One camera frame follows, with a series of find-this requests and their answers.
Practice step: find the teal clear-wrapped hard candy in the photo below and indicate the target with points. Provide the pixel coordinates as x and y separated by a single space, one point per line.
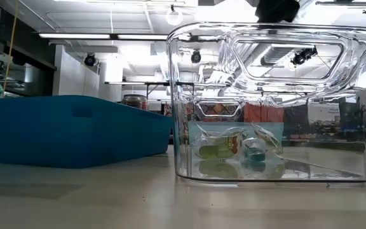
255 153

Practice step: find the black ceiling camera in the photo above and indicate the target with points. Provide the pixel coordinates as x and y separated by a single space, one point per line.
196 56
90 59

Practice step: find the round white ceiling bulb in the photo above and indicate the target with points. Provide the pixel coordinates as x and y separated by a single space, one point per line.
174 16

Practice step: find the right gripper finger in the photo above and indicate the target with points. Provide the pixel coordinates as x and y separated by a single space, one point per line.
267 11
288 11

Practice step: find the clear plastic bin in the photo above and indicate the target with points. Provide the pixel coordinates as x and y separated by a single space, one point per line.
176 95

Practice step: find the black ceiling track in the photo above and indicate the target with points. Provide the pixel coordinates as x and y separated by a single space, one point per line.
343 4

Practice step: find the red backdrop curtain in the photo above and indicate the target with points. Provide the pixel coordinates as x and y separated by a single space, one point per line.
259 113

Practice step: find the dark soda can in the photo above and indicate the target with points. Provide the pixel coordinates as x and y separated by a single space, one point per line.
134 101

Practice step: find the blue plastic bin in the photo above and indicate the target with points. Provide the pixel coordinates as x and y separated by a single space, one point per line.
59 133

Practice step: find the ceiling light strip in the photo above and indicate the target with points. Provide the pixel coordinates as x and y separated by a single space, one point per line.
75 36
141 37

